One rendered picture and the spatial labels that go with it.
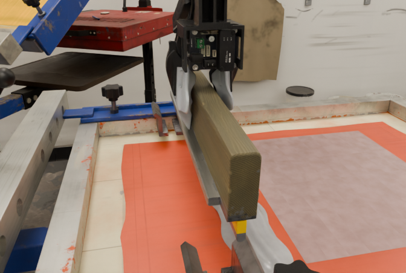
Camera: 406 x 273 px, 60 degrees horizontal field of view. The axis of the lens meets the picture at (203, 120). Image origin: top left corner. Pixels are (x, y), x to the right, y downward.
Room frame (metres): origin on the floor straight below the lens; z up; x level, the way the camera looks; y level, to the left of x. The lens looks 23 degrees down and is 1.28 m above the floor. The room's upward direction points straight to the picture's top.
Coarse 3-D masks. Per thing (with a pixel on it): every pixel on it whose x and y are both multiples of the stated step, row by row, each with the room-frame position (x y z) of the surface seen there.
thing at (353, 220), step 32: (288, 192) 0.48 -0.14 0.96; (320, 192) 0.48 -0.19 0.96; (352, 192) 0.48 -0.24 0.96; (384, 192) 0.48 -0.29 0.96; (128, 224) 0.40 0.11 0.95; (160, 224) 0.40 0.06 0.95; (192, 224) 0.40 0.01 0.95; (288, 224) 0.40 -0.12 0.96; (320, 224) 0.40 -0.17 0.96; (352, 224) 0.40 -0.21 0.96; (384, 224) 0.40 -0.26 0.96; (128, 256) 0.34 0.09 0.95; (160, 256) 0.34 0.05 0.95; (224, 256) 0.34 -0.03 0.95; (320, 256) 0.34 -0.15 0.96; (352, 256) 0.34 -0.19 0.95; (384, 256) 0.34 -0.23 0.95
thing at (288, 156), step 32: (320, 128) 0.74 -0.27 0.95; (352, 128) 0.74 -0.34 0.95; (384, 128) 0.74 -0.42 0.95; (128, 160) 0.59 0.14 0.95; (160, 160) 0.59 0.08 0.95; (288, 160) 0.59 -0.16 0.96; (320, 160) 0.59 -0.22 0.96; (352, 160) 0.59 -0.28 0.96; (384, 160) 0.59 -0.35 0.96; (128, 192) 0.48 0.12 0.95; (160, 192) 0.48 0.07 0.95; (192, 192) 0.48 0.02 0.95
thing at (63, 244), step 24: (384, 96) 0.86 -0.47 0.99; (120, 120) 0.70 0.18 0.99; (144, 120) 0.71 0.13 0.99; (168, 120) 0.72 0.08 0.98; (240, 120) 0.75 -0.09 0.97; (264, 120) 0.76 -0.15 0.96; (288, 120) 0.78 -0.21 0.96; (96, 144) 0.62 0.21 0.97; (72, 168) 0.50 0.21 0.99; (72, 192) 0.43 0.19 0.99; (72, 216) 0.37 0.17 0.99; (48, 240) 0.33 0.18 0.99; (72, 240) 0.33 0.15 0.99; (48, 264) 0.29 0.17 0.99; (72, 264) 0.29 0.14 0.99
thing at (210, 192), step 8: (176, 112) 0.54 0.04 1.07; (184, 128) 0.47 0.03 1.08; (184, 136) 0.45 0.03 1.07; (192, 136) 0.44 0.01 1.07; (192, 144) 0.41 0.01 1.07; (192, 152) 0.39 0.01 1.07; (200, 152) 0.39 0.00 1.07; (192, 160) 0.39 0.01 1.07; (200, 160) 0.37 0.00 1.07; (200, 168) 0.36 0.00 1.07; (200, 176) 0.34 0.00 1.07; (208, 176) 0.34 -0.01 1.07; (208, 184) 0.32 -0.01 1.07; (208, 192) 0.31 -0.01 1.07; (216, 192) 0.31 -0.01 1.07; (208, 200) 0.30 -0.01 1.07; (216, 200) 0.30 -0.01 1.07
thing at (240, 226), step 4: (240, 220) 0.28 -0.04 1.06; (244, 220) 0.28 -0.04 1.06; (236, 224) 0.28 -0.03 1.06; (240, 224) 0.27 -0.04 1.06; (244, 224) 0.27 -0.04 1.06; (236, 228) 0.27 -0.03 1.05; (240, 228) 0.27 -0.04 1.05; (244, 228) 0.27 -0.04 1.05; (236, 232) 0.27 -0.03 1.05; (240, 232) 0.27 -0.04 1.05; (244, 232) 0.27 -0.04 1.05
